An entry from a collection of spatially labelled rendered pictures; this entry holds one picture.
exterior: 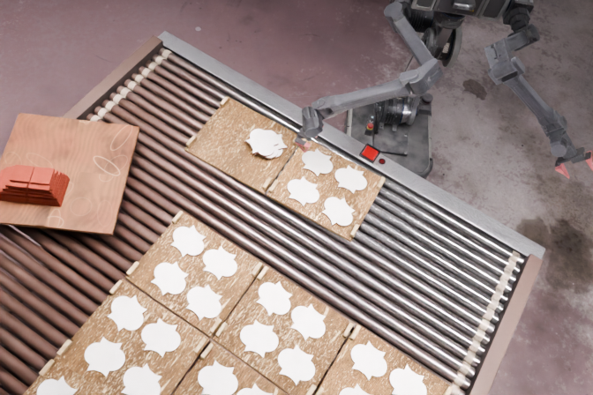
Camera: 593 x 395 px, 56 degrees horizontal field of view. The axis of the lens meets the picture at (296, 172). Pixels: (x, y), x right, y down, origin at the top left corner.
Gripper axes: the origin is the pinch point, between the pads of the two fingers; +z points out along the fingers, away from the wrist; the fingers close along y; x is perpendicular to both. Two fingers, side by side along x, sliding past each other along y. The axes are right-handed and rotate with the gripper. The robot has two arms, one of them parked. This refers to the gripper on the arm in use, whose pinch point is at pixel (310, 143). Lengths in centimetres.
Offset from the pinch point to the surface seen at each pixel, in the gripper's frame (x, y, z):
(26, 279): 65, -104, 6
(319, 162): -3.9, 0.8, 11.9
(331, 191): -14.8, -8.5, 15.6
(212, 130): 44.5, -10.4, 4.2
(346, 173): -16.5, 2.7, 14.3
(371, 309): -51, -45, 26
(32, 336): 49, -119, 10
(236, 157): 28.3, -16.3, 7.6
